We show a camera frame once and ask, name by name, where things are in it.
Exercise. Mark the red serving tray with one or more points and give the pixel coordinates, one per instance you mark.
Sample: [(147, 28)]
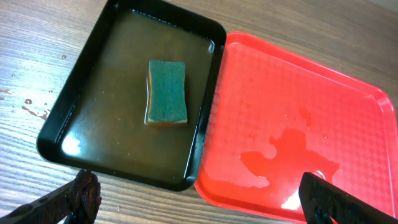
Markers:
[(276, 115)]

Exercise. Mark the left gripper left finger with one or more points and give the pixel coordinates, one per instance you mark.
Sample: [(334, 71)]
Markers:
[(75, 202)]

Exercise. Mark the black water tray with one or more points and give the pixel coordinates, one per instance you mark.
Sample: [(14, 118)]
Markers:
[(98, 121)]

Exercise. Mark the green yellow sponge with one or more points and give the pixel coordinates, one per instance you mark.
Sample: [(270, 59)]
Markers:
[(166, 103)]

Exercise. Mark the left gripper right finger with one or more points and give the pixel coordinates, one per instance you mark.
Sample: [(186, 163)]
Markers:
[(322, 202)]

